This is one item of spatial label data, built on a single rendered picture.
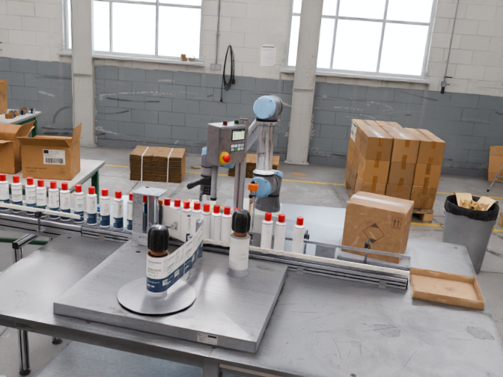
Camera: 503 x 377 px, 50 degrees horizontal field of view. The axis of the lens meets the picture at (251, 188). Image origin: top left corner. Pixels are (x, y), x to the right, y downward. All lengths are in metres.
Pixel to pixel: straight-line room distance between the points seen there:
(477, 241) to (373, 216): 2.26
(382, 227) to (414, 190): 3.37
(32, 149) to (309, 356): 2.70
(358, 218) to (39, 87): 6.64
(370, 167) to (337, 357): 4.08
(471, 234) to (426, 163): 1.42
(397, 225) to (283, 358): 1.06
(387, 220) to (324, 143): 5.45
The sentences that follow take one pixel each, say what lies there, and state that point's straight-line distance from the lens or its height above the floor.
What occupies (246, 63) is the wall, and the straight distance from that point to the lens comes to 8.00.
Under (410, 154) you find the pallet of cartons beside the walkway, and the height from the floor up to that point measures 0.73.
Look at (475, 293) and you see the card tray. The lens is 2.76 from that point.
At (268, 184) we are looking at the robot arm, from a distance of 2.88.
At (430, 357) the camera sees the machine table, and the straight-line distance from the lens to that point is 2.19.
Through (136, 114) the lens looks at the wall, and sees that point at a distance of 8.34.
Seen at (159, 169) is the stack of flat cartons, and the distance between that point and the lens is 6.74.
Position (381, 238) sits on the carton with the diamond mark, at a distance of 2.82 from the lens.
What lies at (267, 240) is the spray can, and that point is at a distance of 2.64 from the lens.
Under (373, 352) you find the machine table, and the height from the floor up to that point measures 0.83.
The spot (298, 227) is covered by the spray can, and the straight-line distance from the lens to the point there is 2.60.
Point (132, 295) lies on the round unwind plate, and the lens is 2.24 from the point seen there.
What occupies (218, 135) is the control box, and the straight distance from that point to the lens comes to 2.58.
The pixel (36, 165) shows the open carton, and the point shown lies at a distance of 4.14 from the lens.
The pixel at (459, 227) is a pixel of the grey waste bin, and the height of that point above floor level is 0.44.
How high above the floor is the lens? 1.95
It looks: 17 degrees down
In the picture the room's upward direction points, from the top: 4 degrees clockwise
